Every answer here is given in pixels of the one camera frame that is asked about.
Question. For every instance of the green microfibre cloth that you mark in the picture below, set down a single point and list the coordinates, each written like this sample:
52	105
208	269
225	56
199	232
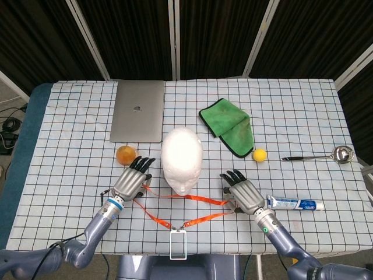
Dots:
230	125

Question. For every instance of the clear badge holder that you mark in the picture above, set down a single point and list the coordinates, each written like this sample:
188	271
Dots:
178	245

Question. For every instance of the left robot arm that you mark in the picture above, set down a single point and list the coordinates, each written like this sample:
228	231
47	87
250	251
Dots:
96	227

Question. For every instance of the yellow foam ball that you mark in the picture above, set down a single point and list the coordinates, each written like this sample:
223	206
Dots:
259	155

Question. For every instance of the white blue toothpaste tube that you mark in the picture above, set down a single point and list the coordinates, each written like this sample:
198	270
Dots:
291	203

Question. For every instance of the grey robot torso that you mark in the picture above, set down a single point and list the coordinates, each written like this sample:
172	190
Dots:
175	268

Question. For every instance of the checked white tablecloth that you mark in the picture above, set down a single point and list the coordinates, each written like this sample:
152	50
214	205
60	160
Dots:
73	146

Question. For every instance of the white foam mannequin head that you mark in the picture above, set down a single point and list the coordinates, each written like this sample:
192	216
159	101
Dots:
182	157

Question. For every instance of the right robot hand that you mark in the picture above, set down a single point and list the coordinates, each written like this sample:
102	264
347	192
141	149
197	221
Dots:
247	196

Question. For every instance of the steel ladle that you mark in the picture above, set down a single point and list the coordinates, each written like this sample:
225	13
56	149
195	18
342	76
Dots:
344	154

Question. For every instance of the grey closed laptop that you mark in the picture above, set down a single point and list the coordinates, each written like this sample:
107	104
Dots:
137	116

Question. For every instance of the orange jelly cup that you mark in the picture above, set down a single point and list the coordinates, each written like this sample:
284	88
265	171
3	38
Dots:
125	155

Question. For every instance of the black folding screen panel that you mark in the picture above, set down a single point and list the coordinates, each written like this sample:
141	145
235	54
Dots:
43	35
314	35
215	35
361	96
131	35

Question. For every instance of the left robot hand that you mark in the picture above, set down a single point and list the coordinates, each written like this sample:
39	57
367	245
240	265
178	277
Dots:
129	182

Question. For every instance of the black power adapter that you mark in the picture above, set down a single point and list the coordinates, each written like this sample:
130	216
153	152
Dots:
7	140

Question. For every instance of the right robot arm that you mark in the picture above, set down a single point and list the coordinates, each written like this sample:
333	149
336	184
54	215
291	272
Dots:
279	236

